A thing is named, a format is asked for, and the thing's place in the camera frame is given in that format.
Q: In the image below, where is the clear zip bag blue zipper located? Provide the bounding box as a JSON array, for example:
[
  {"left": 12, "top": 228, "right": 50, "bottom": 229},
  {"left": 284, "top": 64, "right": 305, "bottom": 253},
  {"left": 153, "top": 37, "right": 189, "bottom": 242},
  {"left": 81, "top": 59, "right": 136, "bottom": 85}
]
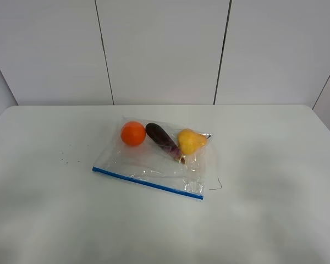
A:
[{"left": 92, "top": 117, "right": 213, "bottom": 200}]

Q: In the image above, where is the dark purple eggplant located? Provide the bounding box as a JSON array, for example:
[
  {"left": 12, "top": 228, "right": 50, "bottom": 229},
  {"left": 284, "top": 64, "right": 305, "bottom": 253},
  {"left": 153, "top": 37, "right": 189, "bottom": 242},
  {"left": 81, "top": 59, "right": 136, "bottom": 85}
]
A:
[{"left": 145, "top": 123, "right": 185, "bottom": 164}]

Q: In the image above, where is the yellow pear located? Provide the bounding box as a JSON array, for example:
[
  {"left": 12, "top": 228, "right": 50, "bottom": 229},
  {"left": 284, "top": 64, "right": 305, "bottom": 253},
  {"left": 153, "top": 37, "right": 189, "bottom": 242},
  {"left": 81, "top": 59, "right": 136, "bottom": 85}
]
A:
[{"left": 177, "top": 129, "right": 212, "bottom": 156}]

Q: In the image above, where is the orange fruit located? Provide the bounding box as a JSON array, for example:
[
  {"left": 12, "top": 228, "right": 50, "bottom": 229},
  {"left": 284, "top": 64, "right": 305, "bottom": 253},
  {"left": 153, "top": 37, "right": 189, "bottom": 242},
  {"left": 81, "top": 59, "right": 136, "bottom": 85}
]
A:
[{"left": 120, "top": 121, "right": 146, "bottom": 147}]

